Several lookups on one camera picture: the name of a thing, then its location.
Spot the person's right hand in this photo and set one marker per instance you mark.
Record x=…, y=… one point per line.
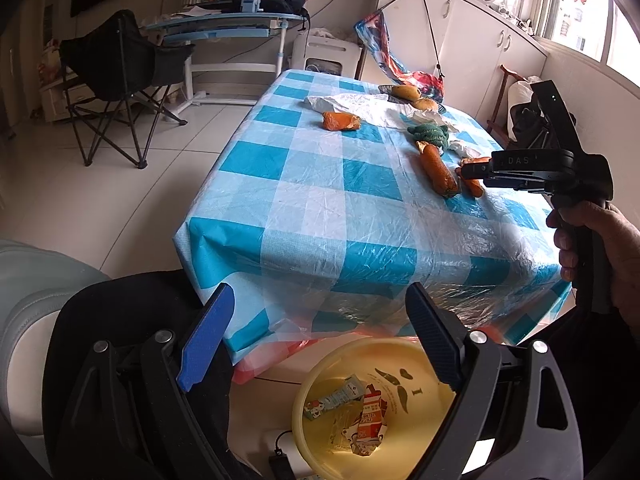
x=625, y=260

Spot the white crumpled cloth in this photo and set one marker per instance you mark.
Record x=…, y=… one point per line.
x=317, y=33

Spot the wooden chair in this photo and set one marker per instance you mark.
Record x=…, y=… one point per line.
x=505, y=90

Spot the white sack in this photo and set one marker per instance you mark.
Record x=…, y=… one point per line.
x=520, y=92

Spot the white papers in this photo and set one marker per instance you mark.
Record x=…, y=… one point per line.
x=192, y=10

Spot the blue study desk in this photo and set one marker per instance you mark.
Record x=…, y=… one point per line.
x=215, y=25

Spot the colourful printed bag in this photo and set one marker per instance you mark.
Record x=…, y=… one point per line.
x=385, y=50

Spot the black folding chair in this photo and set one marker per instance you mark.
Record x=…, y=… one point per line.
x=110, y=55

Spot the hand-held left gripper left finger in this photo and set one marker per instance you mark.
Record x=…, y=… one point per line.
x=205, y=340

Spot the red white carton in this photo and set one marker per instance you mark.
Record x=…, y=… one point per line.
x=370, y=410

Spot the pink white gift bag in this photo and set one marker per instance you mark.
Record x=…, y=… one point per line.
x=50, y=60

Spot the red plastic bag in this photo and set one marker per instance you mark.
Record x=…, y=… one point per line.
x=260, y=365

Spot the blue checkered tablecloth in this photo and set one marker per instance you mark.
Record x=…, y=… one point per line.
x=325, y=200

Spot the white cabinet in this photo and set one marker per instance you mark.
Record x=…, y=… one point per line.
x=470, y=35

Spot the white plastic storage stool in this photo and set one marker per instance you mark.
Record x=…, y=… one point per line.
x=325, y=50

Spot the person's right leg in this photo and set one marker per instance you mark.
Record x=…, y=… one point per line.
x=600, y=360

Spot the yellow mango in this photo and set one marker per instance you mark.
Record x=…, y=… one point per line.
x=425, y=104
x=406, y=92

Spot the blue pencil sharpener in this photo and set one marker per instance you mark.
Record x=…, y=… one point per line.
x=250, y=6

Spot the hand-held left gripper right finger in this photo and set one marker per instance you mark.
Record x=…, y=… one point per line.
x=435, y=345

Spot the yellow plastic basin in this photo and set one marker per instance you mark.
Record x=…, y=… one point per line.
x=350, y=360

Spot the white plastic bag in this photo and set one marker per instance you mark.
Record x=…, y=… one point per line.
x=360, y=107

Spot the white television stand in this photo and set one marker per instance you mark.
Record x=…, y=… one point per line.
x=65, y=97

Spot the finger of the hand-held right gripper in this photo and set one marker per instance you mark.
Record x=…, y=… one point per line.
x=472, y=171

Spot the black power adapter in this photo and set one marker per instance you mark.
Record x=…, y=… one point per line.
x=279, y=462

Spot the green broccoli toy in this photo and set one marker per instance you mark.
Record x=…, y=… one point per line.
x=427, y=132

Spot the small grey shoes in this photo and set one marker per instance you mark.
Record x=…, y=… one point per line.
x=515, y=20

